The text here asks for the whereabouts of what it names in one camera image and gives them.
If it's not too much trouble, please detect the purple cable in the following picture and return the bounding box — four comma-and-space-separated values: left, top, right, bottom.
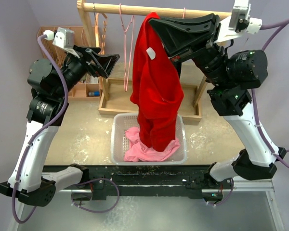
11, 35, 121, 224
202, 12, 289, 207

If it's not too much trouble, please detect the black t shirt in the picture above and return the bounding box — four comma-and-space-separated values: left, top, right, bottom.
174, 62, 182, 78

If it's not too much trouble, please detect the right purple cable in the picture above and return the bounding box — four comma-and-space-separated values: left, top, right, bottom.
202, 12, 289, 207

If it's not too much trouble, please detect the orange hanger with metal hook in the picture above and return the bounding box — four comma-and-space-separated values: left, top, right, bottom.
93, 3, 108, 54

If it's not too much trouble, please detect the peach plastic file organizer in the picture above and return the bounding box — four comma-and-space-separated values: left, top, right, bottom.
37, 26, 104, 101

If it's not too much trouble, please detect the white plastic basket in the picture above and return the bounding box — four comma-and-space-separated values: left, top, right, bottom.
110, 113, 187, 166

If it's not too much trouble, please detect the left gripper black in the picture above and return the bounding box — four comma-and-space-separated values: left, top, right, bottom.
53, 44, 118, 99

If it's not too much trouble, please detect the pink tank top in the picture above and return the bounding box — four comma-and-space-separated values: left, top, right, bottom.
124, 127, 181, 162

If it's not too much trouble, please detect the wooden clothes rack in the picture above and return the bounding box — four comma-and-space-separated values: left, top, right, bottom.
77, 0, 231, 125

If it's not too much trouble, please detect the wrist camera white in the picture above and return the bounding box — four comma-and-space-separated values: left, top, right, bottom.
214, 0, 263, 43
43, 27, 80, 58

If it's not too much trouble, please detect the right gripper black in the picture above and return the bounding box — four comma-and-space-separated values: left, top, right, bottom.
150, 13, 231, 86

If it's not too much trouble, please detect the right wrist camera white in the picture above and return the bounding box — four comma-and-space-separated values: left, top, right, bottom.
214, 0, 263, 43

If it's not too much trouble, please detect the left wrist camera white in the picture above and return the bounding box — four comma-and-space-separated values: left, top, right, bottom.
43, 27, 80, 58

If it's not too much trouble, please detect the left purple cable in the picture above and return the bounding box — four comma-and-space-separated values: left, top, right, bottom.
11, 35, 121, 224

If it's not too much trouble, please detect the blue grey cylinder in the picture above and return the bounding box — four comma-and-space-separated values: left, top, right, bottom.
88, 91, 100, 97

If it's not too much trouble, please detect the aluminium frame rail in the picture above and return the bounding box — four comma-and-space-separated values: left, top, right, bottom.
9, 63, 285, 231

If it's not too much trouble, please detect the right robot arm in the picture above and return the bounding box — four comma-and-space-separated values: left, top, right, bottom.
149, 13, 286, 188

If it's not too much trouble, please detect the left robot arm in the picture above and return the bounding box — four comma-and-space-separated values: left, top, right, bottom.
0, 46, 120, 207

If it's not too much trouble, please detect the red t shirt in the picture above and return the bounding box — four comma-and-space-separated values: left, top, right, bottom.
130, 12, 184, 152

